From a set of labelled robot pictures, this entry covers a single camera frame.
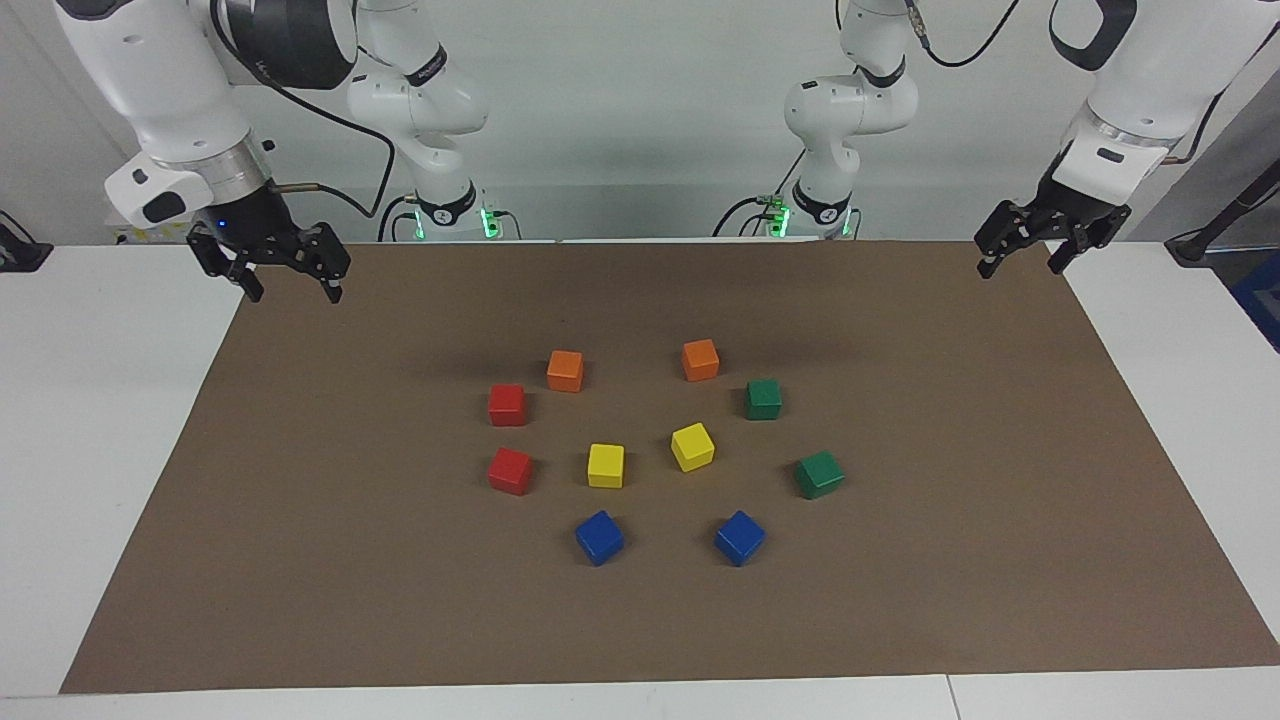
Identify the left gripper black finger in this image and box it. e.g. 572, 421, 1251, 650
1047, 206, 1132, 276
974, 199, 1042, 280

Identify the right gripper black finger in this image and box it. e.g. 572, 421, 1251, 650
285, 221, 352, 305
187, 224, 265, 304

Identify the red wooden cube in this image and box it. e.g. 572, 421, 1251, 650
487, 383, 528, 428
487, 447, 534, 497

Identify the yellow white small box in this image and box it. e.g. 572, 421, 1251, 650
108, 222, 196, 247

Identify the black stand leg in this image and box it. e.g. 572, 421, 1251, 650
1164, 158, 1280, 267

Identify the blue crate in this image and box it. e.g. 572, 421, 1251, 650
1229, 248, 1280, 353

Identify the black clamp foot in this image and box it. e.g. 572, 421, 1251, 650
0, 209, 54, 274

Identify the brown table mat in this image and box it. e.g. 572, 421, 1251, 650
58, 240, 1280, 696

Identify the yellow wooden cube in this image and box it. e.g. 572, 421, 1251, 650
670, 422, 717, 474
586, 443, 626, 490

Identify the blue wooden cube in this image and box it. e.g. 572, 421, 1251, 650
574, 510, 626, 568
713, 510, 767, 568

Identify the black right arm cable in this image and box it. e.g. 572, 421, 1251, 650
207, 0, 397, 220

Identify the black base cable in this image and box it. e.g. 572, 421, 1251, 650
377, 194, 419, 242
711, 150, 807, 239

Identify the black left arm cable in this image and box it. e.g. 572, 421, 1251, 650
1163, 15, 1280, 166

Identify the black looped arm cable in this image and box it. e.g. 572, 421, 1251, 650
904, 0, 1023, 70

